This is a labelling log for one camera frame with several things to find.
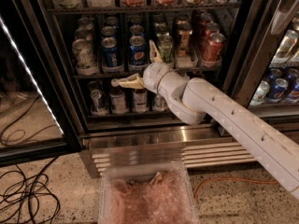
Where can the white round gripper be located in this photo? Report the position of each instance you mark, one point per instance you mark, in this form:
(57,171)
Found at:
(152,76)

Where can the blue pepsi can front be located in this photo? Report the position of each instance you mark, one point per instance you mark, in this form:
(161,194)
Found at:
(138,53)

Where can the blue pepsi can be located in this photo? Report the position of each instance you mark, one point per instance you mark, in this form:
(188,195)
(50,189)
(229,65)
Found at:
(138,53)
(136,20)
(136,30)

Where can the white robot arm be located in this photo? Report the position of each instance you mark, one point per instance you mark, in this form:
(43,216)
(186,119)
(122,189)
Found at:
(189,99)

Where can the blue can front left column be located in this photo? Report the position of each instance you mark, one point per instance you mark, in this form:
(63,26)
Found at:
(110,52)

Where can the blue can column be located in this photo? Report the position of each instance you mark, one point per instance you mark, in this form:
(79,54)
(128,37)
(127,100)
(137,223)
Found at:
(108,31)
(112,21)
(110,52)

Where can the blue pepsi can rear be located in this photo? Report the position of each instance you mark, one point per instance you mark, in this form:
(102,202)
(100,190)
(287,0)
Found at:
(136,20)

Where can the brown gold can front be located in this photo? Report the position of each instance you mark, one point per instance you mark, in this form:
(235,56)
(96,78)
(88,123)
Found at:
(184,33)

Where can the brown gold can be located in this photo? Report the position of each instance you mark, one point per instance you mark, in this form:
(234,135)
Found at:
(180,19)
(184,33)

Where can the blue can rear left column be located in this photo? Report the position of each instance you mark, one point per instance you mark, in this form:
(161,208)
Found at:
(112,21)

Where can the white green can front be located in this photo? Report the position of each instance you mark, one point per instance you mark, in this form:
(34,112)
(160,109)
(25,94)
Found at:
(85,61)

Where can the white green can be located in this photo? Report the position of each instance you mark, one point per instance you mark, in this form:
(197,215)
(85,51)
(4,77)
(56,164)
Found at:
(85,61)
(82,33)
(86,23)

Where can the brown gold can rear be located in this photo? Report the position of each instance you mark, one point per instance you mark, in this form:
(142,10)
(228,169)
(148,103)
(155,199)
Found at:
(180,19)

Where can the red can front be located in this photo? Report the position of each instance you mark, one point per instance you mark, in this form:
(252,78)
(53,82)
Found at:
(213,47)

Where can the red can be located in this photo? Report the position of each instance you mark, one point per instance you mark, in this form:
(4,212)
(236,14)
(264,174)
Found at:
(203,20)
(208,29)
(213,47)

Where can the white green can rear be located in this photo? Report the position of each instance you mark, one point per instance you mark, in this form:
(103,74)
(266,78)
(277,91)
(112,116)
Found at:
(86,23)

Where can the red can rear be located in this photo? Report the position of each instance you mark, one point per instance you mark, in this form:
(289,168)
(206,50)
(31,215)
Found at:
(203,20)

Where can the stainless steel fridge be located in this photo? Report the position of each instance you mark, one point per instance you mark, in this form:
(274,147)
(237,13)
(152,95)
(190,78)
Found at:
(152,136)

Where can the silver can right compartment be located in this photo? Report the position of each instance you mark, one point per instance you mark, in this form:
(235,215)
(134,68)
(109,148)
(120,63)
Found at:
(260,93)

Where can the open glass fridge door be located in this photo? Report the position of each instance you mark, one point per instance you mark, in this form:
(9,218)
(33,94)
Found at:
(34,122)

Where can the blue pepsi can right compartment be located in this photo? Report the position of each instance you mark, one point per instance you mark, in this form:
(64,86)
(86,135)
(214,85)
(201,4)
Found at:
(276,90)

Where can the brown drink bottle right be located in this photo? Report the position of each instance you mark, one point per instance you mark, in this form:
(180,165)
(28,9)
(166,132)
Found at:
(140,101)

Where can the brown drink bottle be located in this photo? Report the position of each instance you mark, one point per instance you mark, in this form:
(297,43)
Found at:
(118,98)
(140,101)

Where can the brown drink bottle left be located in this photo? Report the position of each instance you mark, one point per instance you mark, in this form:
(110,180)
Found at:
(118,98)

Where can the closed right glass door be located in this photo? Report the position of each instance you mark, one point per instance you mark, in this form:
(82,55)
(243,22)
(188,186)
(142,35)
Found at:
(259,29)

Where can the clear plastic bin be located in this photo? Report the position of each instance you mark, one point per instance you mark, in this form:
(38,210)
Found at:
(141,173)

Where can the pink bubble wrap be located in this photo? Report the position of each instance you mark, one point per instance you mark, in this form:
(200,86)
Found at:
(159,201)

